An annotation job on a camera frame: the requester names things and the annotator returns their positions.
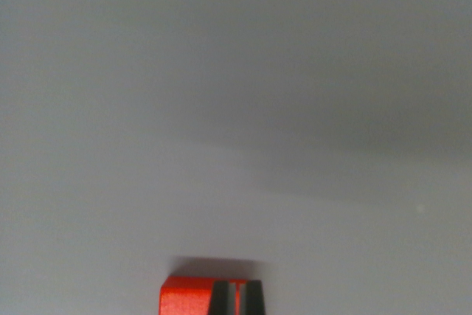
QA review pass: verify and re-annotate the red block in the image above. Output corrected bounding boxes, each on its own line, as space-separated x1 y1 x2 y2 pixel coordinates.
159 275 247 315

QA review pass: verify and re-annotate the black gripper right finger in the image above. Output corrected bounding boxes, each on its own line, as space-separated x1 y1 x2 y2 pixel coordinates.
238 280 268 315

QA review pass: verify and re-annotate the grey plastic bin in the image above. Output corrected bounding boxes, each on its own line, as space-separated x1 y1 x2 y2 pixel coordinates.
0 0 472 315

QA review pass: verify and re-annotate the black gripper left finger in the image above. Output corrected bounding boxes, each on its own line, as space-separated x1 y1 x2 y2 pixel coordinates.
207 280 237 315

